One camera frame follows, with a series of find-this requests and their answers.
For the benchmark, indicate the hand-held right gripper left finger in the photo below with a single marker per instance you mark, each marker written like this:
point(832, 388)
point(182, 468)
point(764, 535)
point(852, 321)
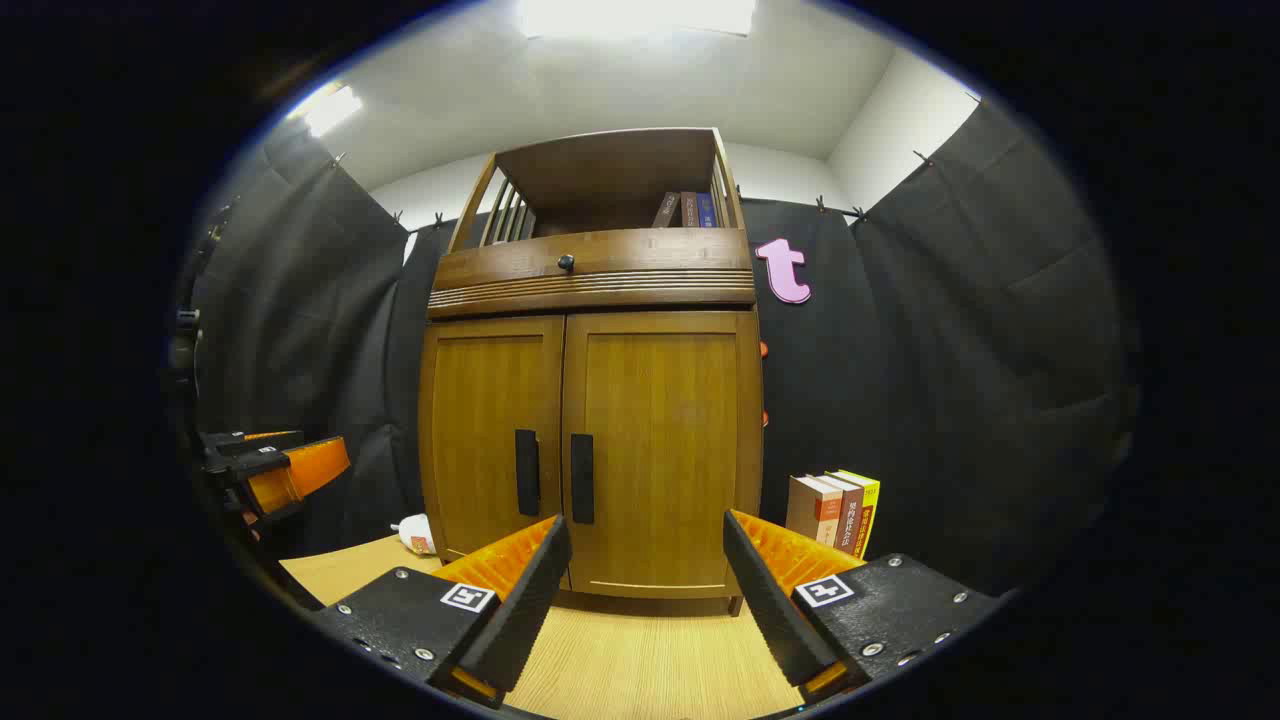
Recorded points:
point(530, 610)

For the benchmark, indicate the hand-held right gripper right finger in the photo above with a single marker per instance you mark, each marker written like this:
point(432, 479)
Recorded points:
point(770, 610)

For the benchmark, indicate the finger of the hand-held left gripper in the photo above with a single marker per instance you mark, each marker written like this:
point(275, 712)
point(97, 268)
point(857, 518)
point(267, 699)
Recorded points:
point(300, 475)
point(255, 440)

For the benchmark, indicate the wooden shoe cabinet door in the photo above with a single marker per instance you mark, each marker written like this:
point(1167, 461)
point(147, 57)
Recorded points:
point(660, 420)
point(480, 420)

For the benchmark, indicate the wooden double-door shoe cabinet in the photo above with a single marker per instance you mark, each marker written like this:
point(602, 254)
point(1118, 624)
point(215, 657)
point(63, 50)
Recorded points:
point(600, 170)

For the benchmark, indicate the wooden cabinet drawer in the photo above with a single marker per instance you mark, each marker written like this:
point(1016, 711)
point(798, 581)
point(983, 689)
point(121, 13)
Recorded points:
point(650, 255)

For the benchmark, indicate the beige book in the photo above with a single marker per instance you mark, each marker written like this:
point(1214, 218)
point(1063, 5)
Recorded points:
point(805, 510)

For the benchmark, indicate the yellow book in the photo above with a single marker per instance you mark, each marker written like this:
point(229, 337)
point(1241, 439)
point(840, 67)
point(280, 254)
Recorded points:
point(868, 510)

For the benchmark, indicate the black backdrop cloth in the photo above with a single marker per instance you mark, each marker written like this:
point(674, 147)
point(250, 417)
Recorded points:
point(950, 350)

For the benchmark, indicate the blue shelf book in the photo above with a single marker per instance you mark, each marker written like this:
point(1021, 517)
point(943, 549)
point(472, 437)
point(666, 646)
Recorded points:
point(706, 210)

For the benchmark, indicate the maroon shelf book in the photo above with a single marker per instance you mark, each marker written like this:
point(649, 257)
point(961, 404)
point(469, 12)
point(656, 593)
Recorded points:
point(688, 210)

